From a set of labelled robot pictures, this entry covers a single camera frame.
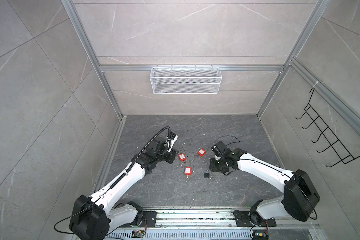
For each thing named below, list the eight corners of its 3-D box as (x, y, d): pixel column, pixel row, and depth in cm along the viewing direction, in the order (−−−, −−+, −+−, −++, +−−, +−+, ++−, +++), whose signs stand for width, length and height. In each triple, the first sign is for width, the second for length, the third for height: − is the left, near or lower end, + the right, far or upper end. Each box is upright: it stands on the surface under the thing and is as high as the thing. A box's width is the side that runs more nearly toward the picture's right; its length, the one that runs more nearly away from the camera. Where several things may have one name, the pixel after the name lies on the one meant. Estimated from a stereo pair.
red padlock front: (184, 181, 88) (184, 180, 86) (184, 168, 93) (184, 166, 91) (191, 181, 88) (191, 180, 86) (191, 168, 93) (191, 166, 91)
